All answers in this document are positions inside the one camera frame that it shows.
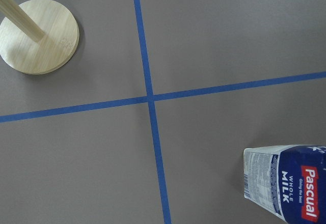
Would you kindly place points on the wooden paper towel stand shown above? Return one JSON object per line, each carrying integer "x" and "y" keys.
{"x": 37, "y": 36}

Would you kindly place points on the blue white milk carton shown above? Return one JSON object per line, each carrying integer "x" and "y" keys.
{"x": 288, "y": 181}

